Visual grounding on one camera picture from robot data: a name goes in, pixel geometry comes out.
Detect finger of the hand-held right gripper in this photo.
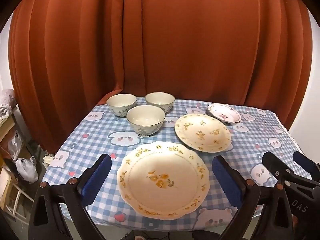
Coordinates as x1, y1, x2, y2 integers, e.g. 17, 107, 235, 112
293, 151, 320, 182
262, 151, 300, 188

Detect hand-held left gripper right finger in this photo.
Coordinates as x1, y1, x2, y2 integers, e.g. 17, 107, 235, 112
212, 155, 294, 240

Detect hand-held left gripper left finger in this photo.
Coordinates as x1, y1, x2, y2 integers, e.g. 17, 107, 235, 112
27, 153, 112, 240

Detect medium yellow floral plate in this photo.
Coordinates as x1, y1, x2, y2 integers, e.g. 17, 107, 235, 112
174, 114, 232, 153

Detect large yellow floral plate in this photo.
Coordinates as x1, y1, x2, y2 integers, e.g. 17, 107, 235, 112
117, 141, 210, 221

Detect small red-rimmed plate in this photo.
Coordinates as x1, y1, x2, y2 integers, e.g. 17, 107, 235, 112
207, 103, 242, 125

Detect cream floral bowl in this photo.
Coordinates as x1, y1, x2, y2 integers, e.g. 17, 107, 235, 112
106, 94, 137, 117
145, 92, 175, 114
126, 105, 166, 137

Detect blue checked printed tablecloth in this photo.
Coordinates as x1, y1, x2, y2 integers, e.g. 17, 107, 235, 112
41, 97, 312, 230

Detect white plastic bag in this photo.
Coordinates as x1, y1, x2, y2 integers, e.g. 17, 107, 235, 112
15, 156, 38, 183

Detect clear plastic bag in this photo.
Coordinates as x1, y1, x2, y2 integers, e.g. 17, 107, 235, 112
7, 130, 24, 160

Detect wooden shelf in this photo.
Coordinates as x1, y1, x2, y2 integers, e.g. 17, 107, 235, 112
0, 106, 38, 220

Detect grey pink cloth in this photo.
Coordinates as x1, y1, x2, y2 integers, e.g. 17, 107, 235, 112
0, 89, 18, 120

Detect rust orange curtain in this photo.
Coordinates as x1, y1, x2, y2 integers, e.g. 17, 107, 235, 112
9, 0, 313, 155

